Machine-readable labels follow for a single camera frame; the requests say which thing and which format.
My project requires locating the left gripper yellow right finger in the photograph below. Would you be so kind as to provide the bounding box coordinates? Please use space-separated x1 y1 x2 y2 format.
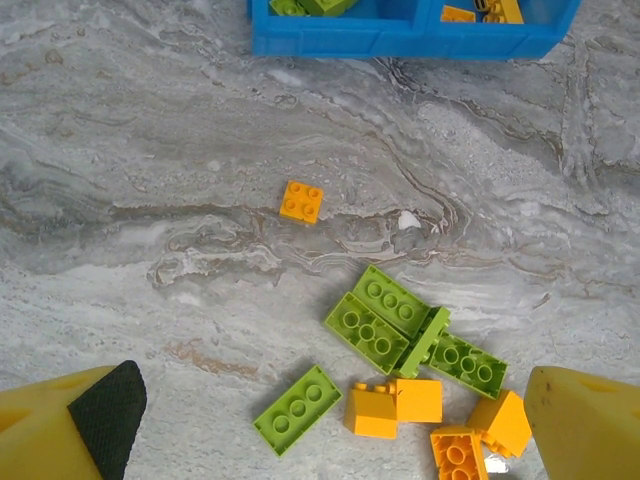
523 365 640 480

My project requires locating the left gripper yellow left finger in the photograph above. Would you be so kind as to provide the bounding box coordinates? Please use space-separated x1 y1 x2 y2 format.
0 359 149 480

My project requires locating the small green lego brick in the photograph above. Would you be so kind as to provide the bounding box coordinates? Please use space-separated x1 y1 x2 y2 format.
268 0 311 18

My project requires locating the small orange lego brick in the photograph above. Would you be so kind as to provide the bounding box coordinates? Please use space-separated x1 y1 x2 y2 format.
278 179 325 226

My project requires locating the blue divided plastic bin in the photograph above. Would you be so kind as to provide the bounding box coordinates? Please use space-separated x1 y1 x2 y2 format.
248 0 584 62

